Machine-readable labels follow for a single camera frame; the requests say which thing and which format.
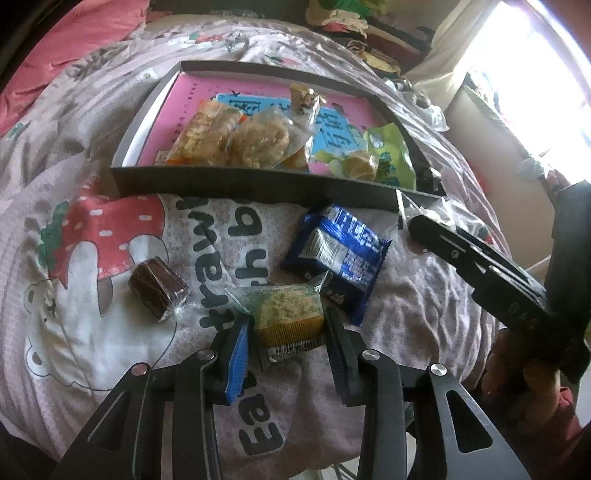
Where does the green yellow cake packet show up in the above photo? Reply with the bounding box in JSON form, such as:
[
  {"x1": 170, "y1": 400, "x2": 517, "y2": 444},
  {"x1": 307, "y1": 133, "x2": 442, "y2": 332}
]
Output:
[{"x1": 225, "y1": 272, "x2": 332, "y2": 365}]

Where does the orange clear cracker packet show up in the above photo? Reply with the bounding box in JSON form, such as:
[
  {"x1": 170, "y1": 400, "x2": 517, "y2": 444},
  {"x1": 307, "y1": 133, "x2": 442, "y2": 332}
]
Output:
[{"x1": 165, "y1": 100, "x2": 246, "y2": 167}]

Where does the brown chocolate cake packet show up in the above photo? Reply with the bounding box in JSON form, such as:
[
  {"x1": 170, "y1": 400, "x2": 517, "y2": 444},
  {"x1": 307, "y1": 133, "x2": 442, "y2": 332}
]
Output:
[{"x1": 128, "y1": 256, "x2": 190, "y2": 323}]

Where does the right hand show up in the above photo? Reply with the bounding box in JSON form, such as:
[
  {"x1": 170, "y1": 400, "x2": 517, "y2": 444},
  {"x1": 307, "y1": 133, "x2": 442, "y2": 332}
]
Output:
[{"x1": 481, "y1": 329, "x2": 590, "y2": 479}]

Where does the clear round cake packet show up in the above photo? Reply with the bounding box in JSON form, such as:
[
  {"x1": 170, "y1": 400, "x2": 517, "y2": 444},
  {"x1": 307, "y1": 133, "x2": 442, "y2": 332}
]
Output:
[{"x1": 226, "y1": 106, "x2": 317, "y2": 169}]

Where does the green snack packet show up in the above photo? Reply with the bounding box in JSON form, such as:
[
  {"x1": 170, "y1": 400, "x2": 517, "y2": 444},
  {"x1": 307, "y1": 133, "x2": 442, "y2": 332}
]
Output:
[{"x1": 313, "y1": 123, "x2": 417, "y2": 190}]

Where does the blue cookie packet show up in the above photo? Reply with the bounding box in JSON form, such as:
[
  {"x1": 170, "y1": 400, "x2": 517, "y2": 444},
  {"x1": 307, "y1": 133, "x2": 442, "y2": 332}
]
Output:
[{"x1": 280, "y1": 204, "x2": 392, "y2": 326}]

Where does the clear pink snack packet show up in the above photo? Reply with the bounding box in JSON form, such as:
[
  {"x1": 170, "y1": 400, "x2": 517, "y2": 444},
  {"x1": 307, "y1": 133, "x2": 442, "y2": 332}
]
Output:
[{"x1": 396, "y1": 190, "x2": 489, "y2": 240}]

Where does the pile of folded clothes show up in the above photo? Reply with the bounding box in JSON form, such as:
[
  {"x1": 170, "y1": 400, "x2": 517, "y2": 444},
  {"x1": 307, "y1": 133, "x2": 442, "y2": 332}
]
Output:
[{"x1": 304, "y1": 1, "x2": 435, "y2": 78}]

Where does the dark cardboard box tray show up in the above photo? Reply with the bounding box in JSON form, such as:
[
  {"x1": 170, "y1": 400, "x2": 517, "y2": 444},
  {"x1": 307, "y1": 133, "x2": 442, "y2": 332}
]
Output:
[{"x1": 109, "y1": 59, "x2": 448, "y2": 213}]

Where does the strawberry print quilt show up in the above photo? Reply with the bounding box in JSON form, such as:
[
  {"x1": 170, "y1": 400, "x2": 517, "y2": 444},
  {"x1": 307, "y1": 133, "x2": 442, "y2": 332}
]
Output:
[{"x1": 1, "y1": 19, "x2": 507, "y2": 479}]

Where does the black small snack packet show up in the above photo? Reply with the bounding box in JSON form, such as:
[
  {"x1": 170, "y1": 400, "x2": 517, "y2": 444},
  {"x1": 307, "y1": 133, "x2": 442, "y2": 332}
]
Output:
[{"x1": 416, "y1": 166, "x2": 447, "y2": 197}]

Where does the pink blanket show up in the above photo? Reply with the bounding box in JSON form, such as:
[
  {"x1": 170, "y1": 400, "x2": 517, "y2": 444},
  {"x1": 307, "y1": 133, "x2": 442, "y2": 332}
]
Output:
[{"x1": 1, "y1": 0, "x2": 149, "y2": 133}]

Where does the cream curtain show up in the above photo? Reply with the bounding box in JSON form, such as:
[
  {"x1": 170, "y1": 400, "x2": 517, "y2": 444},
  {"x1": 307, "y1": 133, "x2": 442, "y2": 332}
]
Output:
[{"x1": 405, "y1": 0, "x2": 500, "y2": 110}]

